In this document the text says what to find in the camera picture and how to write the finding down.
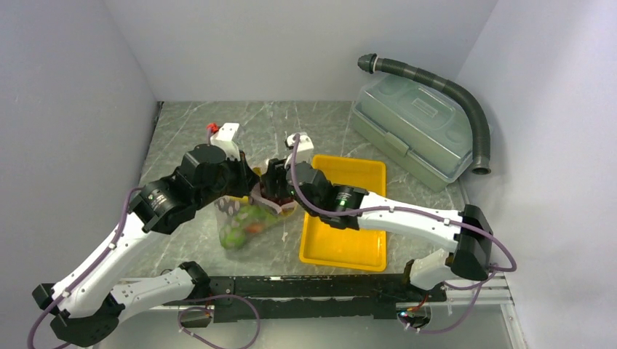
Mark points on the yellow plastic tray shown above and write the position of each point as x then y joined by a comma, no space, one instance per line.
363,249

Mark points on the green artichoke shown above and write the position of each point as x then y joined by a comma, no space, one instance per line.
232,237

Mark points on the dark red grapes bunch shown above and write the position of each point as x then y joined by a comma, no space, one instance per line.
278,200

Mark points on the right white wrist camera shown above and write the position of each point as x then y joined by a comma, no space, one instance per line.
305,148

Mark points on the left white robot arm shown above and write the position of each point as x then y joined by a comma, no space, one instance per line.
89,303

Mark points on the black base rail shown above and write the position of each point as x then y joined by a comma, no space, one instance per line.
379,296

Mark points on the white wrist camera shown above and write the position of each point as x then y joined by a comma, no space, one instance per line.
305,148
225,137

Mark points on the aluminium frame rail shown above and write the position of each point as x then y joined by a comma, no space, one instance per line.
493,290

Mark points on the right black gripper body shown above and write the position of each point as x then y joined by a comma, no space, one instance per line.
277,174

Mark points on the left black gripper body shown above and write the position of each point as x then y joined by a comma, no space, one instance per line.
233,182

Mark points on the clear pink zip top bag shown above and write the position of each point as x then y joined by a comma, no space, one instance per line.
227,207

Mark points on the green grapes bunch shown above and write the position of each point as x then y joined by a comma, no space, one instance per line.
250,214

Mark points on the clear lidded storage box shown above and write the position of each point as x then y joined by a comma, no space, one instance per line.
417,127

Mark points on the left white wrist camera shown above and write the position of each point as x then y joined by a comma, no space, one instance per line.
225,137

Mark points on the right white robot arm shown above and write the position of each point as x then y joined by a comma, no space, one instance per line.
346,206

